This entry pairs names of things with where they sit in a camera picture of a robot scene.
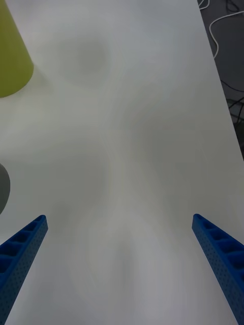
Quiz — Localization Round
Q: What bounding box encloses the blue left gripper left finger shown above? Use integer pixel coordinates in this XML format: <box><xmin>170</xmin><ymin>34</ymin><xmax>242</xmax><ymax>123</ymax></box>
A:
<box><xmin>0</xmin><ymin>214</ymin><xmax>49</xmax><ymax>325</ymax></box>

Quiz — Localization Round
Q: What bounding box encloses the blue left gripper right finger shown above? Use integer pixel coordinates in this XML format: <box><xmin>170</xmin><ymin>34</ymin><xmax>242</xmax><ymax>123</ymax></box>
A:
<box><xmin>191</xmin><ymin>213</ymin><xmax>244</xmax><ymax>325</ymax></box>

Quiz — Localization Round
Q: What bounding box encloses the grey plastic waste bin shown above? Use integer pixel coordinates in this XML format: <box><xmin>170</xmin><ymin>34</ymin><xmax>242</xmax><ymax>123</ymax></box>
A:
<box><xmin>0</xmin><ymin>163</ymin><xmax>11</xmax><ymax>215</ymax></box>

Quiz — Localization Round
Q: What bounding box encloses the yellow-green plastic waste bin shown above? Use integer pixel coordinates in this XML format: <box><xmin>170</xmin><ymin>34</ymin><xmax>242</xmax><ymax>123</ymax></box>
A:
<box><xmin>0</xmin><ymin>0</ymin><xmax>35</xmax><ymax>99</ymax></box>

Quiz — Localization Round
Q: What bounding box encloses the black floor cable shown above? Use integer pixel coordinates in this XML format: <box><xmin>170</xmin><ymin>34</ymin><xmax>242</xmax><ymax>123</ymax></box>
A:
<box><xmin>220</xmin><ymin>78</ymin><xmax>244</xmax><ymax>144</ymax></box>

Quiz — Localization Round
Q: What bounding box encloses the white floor cable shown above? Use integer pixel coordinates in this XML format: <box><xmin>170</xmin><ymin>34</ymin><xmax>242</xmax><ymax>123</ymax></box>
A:
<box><xmin>197</xmin><ymin>0</ymin><xmax>244</xmax><ymax>59</ymax></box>

